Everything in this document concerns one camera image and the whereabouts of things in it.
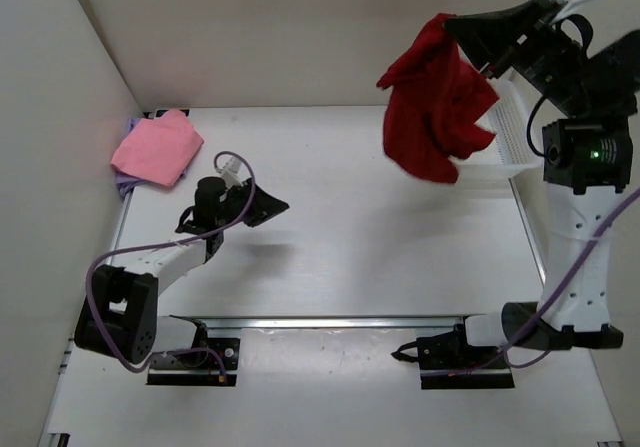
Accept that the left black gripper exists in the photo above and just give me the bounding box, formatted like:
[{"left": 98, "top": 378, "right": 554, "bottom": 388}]
[{"left": 217, "top": 177, "right": 290, "bottom": 229}]

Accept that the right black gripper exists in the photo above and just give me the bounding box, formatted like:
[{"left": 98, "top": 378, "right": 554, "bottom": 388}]
[{"left": 445, "top": 0, "right": 588, "bottom": 113}]

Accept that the red t shirt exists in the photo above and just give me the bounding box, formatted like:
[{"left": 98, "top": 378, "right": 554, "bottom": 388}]
[{"left": 376, "top": 13, "right": 499, "bottom": 184}]

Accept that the pink t shirt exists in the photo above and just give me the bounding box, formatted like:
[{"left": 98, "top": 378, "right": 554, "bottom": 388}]
[{"left": 110, "top": 108, "right": 205, "bottom": 188}]

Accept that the purple t shirt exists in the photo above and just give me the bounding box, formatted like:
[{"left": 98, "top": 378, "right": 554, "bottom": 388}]
[{"left": 114, "top": 115, "right": 189, "bottom": 201}]

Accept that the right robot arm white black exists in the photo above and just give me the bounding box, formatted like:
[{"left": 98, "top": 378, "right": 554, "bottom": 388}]
[{"left": 415, "top": 0, "right": 639, "bottom": 376}]

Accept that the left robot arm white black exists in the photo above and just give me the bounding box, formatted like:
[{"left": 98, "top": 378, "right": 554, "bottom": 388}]
[{"left": 74, "top": 176, "right": 289, "bottom": 370}]

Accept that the white plastic basket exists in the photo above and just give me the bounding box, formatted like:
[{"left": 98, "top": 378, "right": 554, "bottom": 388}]
[{"left": 455, "top": 79, "right": 542, "bottom": 184}]

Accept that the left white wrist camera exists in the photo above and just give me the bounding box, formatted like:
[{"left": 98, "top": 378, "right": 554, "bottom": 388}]
[{"left": 216, "top": 158, "right": 245, "bottom": 190}]

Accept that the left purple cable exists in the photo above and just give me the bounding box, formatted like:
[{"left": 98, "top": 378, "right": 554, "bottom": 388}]
[{"left": 85, "top": 151, "right": 257, "bottom": 386}]

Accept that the purple cable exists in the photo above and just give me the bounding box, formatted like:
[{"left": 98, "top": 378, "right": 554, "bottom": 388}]
[
  {"left": 85, "top": 151, "right": 257, "bottom": 386},
  {"left": 419, "top": 0, "right": 640, "bottom": 381}
]

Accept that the aluminium rail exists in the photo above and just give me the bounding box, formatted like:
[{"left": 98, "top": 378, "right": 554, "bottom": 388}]
[{"left": 168, "top": 316, "right": 468, "bottom": 330}]

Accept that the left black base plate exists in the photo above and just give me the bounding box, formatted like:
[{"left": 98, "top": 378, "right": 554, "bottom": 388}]
[{"left": 146, "top": 335, "right": 241, "bottom": 387}]

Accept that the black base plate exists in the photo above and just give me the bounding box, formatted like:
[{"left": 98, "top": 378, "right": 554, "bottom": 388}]
[
  {"left": 146, "top": 335, "right": 241, "bottom": 387},
  {"left": 416, "top": 332, "right": 515, "bottom": 390}
]

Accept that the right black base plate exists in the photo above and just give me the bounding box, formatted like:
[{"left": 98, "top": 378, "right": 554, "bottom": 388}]
[{"left": 416, "top": 332, "right": 515, "bottom": 390}]

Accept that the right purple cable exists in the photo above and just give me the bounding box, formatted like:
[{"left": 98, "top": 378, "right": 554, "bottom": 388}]
[{"left": 419, "top": 0, "right": 640, "bottom": 381}]

